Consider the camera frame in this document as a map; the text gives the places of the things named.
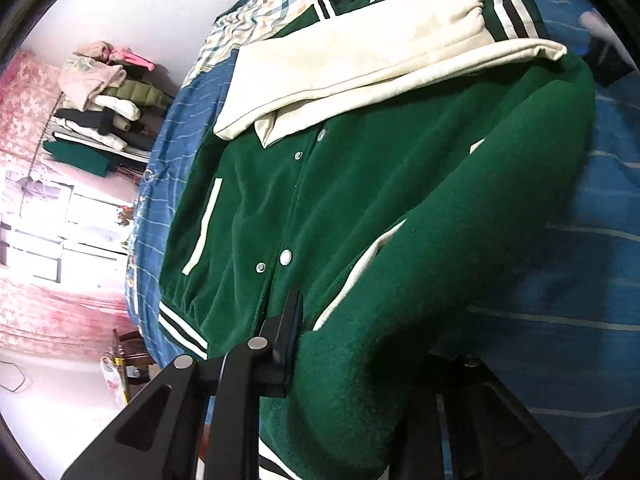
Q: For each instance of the dark green folded garment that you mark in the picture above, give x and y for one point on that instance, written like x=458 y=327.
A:
x=81 y=157

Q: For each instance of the green and cream varsity jacket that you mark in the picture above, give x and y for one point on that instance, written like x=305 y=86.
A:
x=388 y=159

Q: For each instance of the blue striped bed sheet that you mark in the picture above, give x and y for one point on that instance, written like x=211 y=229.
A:
x=562 y=333

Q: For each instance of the white plastic bag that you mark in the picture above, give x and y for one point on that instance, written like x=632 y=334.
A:
x=113 y=380

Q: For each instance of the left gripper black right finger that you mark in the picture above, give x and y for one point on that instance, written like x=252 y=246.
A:
x=461 y=422

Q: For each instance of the pink floral curtain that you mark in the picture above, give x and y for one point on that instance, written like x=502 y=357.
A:
x=38 y=318

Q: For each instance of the pile of folded clothes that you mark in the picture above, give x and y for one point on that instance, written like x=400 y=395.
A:
x=108 y=98

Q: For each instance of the dark wooden bedside furniture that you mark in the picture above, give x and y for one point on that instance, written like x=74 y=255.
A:
x=132 y=361

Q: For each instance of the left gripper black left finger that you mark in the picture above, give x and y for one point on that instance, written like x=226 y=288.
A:
x=158 y=434

